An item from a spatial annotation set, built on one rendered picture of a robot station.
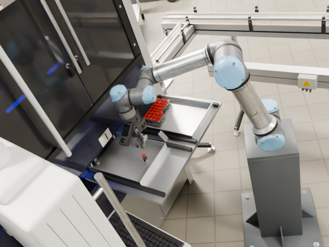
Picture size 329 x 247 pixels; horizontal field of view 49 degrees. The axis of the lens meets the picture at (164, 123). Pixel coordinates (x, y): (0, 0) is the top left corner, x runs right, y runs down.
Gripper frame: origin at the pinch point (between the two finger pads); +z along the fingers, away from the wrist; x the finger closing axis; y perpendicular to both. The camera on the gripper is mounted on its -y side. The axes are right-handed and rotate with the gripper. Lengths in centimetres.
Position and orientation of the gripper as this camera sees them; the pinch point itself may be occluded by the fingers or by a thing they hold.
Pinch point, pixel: (139, 147)
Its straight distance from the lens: 177.9
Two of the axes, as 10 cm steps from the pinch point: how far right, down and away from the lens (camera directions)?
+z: 2.6, 7.1, 6.5
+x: -8.4, -1.6, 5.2
